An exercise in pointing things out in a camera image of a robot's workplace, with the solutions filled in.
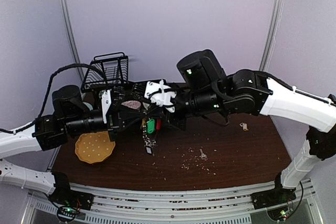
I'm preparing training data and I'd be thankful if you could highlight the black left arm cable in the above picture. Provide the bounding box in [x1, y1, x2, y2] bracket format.
[38, 63, 106, 127]

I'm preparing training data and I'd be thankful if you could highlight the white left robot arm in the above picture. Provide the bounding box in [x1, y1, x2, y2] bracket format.
[1, 85, 141, 205]

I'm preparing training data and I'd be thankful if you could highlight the aluminium frame post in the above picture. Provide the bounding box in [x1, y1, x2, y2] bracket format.
[259, 0, 284, 71]
[54, 0, 85, 78]

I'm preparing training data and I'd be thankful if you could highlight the light blue plate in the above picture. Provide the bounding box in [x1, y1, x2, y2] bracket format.
[83, 102, 93, 111]

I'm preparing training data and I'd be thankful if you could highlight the black wire dish rack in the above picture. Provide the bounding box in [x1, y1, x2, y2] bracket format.
[80, 52, 169, 99]

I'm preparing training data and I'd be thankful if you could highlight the red handled keyring with keys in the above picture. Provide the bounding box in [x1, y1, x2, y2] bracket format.
[141, 118, 162, 156]

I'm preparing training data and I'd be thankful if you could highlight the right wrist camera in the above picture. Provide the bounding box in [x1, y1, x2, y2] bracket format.
[131, 79, 177, 113]

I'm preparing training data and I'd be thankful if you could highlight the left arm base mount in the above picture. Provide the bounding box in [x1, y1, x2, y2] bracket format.
[47, 172, 94, 223]

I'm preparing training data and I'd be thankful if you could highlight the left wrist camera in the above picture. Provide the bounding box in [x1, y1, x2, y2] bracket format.
[101, 90, 112, 124]

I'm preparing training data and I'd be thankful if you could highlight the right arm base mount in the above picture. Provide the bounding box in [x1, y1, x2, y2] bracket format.
[250, 173, 304, 222]

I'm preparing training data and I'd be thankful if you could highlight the yellow dotted plate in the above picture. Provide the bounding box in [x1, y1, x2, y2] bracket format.
[75, 131, 115, 164]

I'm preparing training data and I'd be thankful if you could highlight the pink patterned bowl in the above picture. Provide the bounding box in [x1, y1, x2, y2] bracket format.
[122, 100, 141, 110]

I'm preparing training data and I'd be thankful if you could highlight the right aluminium frame post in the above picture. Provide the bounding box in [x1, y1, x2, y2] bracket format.
[259, 0, 284, 71]

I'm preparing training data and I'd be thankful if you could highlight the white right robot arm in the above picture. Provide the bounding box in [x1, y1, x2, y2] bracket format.
[144, 49, 335, 204]

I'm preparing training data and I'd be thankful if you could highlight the loose silver key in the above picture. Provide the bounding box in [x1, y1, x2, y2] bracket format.
[199, 149, 208, 161]

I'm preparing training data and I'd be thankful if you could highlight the green tagged key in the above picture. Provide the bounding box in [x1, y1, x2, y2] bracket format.
[146, 119, 155, 134]

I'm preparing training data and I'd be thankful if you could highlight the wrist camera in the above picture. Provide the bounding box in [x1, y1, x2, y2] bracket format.
[101, 90, 112, 124]
[131, 79, 177, 113]

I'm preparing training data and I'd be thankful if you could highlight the left aluminium frame post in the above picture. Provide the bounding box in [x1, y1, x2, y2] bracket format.
[54, 0, 85, 78]

